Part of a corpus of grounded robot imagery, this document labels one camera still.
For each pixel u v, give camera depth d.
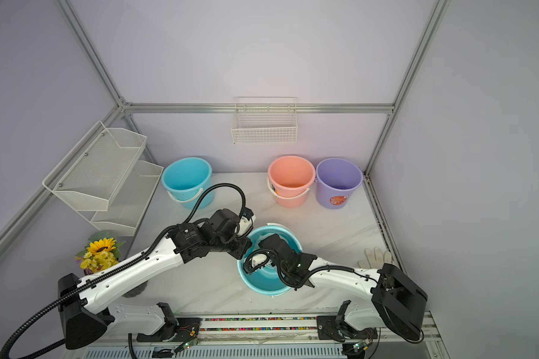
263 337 0.73
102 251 0.65
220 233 0.55
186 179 0.96
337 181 1.11
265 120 0.97
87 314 0.40
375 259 0.90
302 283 0.56
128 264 0.44
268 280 0.84
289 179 0.98
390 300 0.41
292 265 0.61
